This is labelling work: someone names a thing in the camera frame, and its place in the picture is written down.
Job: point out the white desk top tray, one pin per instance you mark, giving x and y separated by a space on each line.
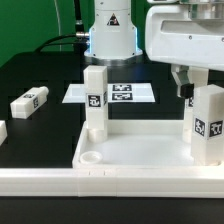
137 144

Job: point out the white block left edge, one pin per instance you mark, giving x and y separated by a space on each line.
3 132

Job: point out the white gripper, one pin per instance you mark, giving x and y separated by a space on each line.
186 33

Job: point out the white front rail fence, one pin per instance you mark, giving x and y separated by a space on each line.
199 182

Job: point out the white marker base plate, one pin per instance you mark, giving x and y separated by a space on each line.
117 92

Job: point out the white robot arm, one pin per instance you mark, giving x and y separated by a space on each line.
113 37

